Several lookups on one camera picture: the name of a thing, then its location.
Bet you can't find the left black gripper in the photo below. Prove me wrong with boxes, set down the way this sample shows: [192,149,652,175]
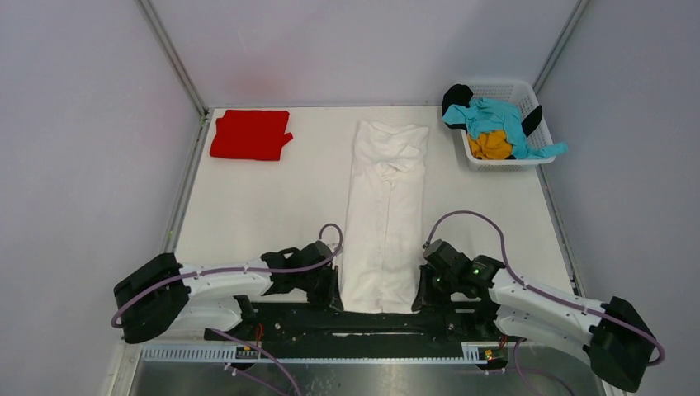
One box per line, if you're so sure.
[298,262,343,310]

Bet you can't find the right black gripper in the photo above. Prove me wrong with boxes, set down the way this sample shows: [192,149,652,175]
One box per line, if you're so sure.
[412,263,458,312]

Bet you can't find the white t shirt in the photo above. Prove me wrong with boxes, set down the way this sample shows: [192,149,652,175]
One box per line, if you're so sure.
[339,121,429,314]

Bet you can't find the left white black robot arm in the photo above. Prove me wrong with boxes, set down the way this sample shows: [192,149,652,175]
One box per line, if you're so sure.
[111,240,340,344]

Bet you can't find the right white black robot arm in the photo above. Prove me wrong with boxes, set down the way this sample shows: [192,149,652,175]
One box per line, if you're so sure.
[412,239,655,393]

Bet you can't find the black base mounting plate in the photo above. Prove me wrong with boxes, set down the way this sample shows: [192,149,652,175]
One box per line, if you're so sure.
[204,302,515,358]

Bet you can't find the right small circuit board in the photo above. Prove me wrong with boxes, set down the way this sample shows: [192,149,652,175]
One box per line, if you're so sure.
[482,346,508,364]

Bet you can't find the small circuit board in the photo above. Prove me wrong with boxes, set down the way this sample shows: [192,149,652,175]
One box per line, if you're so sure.
[482,346,508,364]
[234,345,262,360]

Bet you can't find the left small circuit board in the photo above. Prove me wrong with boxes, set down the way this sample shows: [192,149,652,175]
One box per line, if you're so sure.
[234,345,262,360]

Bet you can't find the yellow t shirt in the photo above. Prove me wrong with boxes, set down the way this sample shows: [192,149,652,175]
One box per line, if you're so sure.
[466,130,514,160]

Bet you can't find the folded red t shirt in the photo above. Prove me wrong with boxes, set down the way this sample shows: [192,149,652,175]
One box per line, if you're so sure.
[210,110,293,162]

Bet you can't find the light blue t shirt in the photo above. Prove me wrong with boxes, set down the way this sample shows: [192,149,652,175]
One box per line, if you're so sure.
[447,97,568,160]

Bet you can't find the white plastic laundry basket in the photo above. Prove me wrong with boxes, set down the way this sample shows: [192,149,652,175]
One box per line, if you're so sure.
[455,78,556,171]

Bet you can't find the black t shirt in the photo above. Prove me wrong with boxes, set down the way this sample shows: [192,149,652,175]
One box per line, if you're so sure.
[442,84,542,137]

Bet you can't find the white slotted cable duct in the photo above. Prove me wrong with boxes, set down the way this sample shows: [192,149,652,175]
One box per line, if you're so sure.
[140,342,487,365]

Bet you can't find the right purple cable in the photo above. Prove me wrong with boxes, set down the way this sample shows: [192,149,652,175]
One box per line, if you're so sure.
[423,210,667,396]

